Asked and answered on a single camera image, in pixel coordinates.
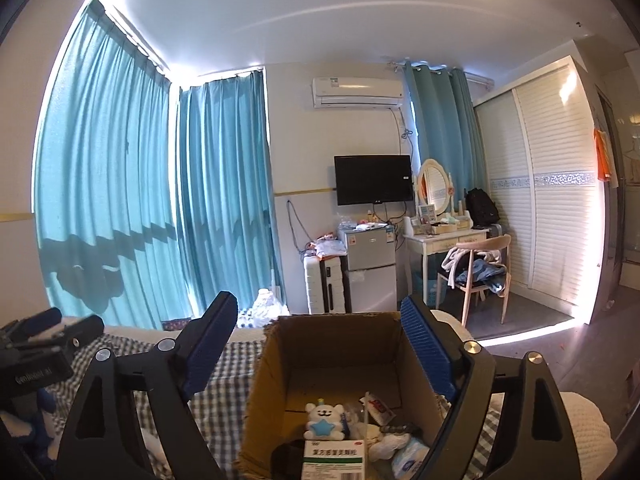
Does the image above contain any white bear toy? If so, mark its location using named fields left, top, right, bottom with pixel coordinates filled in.
left=304, top=399, right=345, bottom=441

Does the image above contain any green white medicine box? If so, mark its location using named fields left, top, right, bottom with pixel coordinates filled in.
left=302, top=440, right=367, bottom=480

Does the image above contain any red white sachet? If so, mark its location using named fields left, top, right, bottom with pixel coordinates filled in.
left=361, top=393, right=396, bottom=426

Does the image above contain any large teal curtain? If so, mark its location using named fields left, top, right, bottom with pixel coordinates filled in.
left=32, top=0, right=192, bottom=328

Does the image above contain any middle teal curtain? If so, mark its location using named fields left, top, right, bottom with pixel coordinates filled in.
left=176, top=70, right=282, bottom=311

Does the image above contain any wooden chair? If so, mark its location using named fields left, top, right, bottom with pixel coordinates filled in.
left=435, top=234, right=512, bottom=327

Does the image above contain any white plastic bag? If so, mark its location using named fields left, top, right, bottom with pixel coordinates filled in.
left=246, top=288, right=291, bottom=328

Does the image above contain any brown cardboard box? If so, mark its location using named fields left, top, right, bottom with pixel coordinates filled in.
left=236, top=312, right=444, bottom=479

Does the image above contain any white dressing table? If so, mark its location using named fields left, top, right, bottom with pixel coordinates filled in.
left=401, top=226, right=494, bottom=311

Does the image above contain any black backpack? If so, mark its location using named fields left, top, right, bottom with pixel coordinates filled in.
left=465, top=188, right=500, bottom=228

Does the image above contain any white suitcase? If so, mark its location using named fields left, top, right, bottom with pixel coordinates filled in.
left=303, top=256, right=346, bottom=314

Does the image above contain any silver mini fridge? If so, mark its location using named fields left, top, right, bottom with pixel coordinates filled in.
left=338, top=224, right=397, bottom=313

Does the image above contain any oval vanity mirror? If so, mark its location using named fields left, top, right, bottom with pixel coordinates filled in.
left=414, top=158, right=454, bottom=217

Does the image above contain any orange hanging cloth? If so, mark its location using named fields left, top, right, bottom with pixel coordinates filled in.
left=593, top=128, right=612, bottom=182

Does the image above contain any white sliding wardrobe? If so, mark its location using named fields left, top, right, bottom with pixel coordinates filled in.
left=474, top=56, right=606, bottom=323

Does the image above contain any right teal curtain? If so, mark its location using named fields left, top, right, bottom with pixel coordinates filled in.
left=404, top=63, right=487, bottom=203

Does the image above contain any white air conditioner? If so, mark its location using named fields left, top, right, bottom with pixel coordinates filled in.
left=311, top=77, right=404, bottom=108

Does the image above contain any black wall television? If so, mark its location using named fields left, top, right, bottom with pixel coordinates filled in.
left=334, top=155, right=413, bottom=206

